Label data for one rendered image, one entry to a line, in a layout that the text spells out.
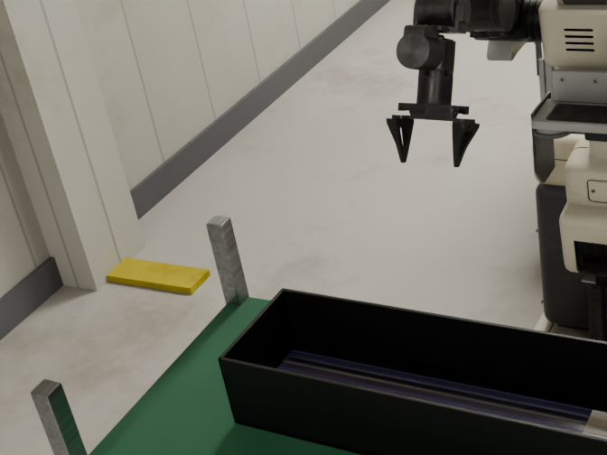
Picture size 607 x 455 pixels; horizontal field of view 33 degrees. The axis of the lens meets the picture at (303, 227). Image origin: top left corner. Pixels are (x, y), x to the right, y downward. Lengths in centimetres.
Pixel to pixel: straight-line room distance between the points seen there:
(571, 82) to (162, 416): 96
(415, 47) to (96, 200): 220
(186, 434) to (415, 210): 244
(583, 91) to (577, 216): 26
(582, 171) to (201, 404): 93
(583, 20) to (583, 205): 39
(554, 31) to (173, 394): 95
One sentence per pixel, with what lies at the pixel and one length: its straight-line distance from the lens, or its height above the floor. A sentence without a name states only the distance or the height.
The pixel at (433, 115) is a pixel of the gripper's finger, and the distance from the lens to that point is 170.
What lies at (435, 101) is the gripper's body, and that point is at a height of 118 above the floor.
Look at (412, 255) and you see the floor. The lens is 354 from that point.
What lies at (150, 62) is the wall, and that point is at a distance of 418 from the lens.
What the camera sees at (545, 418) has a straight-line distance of 131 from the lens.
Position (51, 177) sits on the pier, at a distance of 357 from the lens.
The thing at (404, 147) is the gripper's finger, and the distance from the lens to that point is 177.
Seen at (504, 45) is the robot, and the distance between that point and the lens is 202.
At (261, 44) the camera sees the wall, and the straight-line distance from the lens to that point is 486.
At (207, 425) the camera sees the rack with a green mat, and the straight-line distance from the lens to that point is 146.
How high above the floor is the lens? 186
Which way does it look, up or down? 29 degrees down
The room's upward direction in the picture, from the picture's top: 11 degrees counter-clockwise
